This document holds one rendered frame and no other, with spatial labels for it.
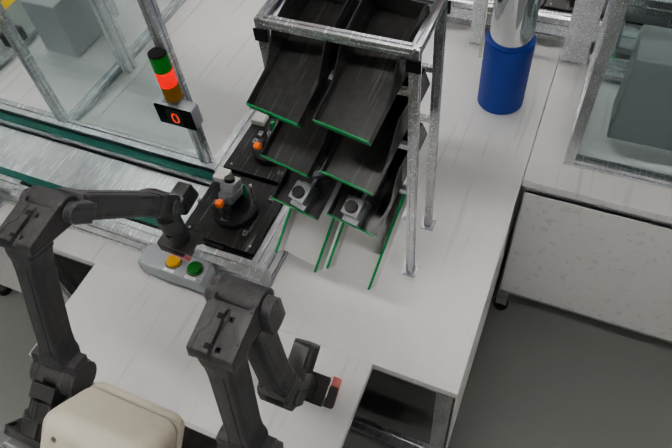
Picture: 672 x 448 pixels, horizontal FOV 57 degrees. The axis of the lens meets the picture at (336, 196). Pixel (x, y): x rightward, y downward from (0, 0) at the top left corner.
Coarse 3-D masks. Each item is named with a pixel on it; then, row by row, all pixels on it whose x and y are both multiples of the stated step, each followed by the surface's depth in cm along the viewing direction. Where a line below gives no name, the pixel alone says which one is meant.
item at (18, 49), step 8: (0, 16) 177; (0, 24) 180; (8, 24) 180; (8, 32) 181; (8, 40) 185; (16, 40) 184; (16, 48) 186; (24, 56) 189; (24, 64) 192; (32, 64) 192; (32, 72) 194; (32, 80) 197; (40, 80) 197; (40, 88) 200; (48, 96) 202; (48, 104) 206; (56, 104) 206; (56, 112) 208; (64, 120) 211
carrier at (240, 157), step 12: (252, 120) 201; (264, 120) 201; (252, 132) 200; (264, 132) 197; (240, 144) 197; (252, 144) 194; (264, 144) 194; (240, 156) 194; (252, 156) 194; (228, 168) 191; (240, 168) 191; (252, 168) 190; (264, 168) 190; (276, 168) 190; (264, 180) 189; (276, 180) 187
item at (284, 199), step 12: (288, 180) 154; (300, 180) 153; (324, 180) 151; (336, 180) 150; (276, 192) 153; (288, 192) 154; (324, 192) 151; (288, 204) 153; (324, 204) 149; (312, 216) 148
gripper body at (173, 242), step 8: (184, 224) 154; (184, 232) 154; (192, 232) 159; (160, 240) 158; (168, 240) 154; (176, 240) 154; (184, 240) 155; (192, 240) 157; (200, 240) 158; (168, 248) 157; (176, 248) 156; (184, 248) 156; (192, 248) 156
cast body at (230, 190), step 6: (228, 174) 175; (222, 180) 172; (228, 180) 171; (234, 180) 172; (240, 180) 174; (222, 186) 172; (228, 186) 171; (234, 186) 171; (240, 186) 175; (222, 192) 173; (228, 192) 173; (234, 192) 172; (240, 192) 176; (228, 198) 172; (234, 198) 173
